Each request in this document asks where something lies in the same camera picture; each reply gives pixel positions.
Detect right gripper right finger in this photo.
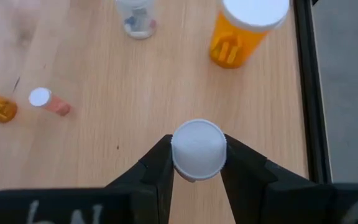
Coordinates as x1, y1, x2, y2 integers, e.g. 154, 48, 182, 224
220, 133, 358, 224

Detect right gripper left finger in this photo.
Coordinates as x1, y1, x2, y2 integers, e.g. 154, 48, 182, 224
0, 134, 175, 224

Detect pink vial white cap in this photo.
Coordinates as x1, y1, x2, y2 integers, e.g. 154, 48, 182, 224
28, 87, 72, 117

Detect small clear plastic vial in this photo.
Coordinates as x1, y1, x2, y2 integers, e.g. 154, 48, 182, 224
115, 0, 158, 40

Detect black aluminium table frame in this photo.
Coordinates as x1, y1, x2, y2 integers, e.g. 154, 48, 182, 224
292, 0, 334, 184

